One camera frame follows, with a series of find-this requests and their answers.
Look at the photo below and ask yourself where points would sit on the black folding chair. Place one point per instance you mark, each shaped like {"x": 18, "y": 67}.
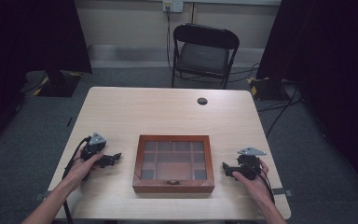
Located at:
{"x": 204, "y": 54}

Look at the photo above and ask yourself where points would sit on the wooden box with glass lid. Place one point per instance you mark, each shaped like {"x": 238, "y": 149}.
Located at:
{"x": 174, "y": 165}

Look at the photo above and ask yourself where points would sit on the black tape strip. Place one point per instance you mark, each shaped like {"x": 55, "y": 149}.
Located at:
{"x": 282, "y": 192}

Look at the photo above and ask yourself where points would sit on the person's right hand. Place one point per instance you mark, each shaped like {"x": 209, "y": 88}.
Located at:
{"x": 254, "y": 186}

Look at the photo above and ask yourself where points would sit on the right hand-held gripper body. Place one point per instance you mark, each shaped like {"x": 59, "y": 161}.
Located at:
{"x": 248, "y": 163}

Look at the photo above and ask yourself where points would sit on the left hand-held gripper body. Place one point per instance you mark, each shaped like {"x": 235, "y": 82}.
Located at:
{"x": 95, "y": 146}

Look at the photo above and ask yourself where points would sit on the white wall socket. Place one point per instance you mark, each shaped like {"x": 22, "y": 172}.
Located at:
{"x": 173, "y": 6}

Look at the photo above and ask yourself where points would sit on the dark curtain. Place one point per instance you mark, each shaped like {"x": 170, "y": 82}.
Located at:
{"x": 18, "y": 46}
{"x": 332, "y": 62}

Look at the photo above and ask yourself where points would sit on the person's left hand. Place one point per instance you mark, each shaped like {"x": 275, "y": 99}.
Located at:
{"x": 82, "y": 168}

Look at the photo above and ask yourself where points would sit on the black stand base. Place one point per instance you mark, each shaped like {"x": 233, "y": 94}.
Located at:
{"x": 268, "y": 88}
{"x": 59, "y": 84}

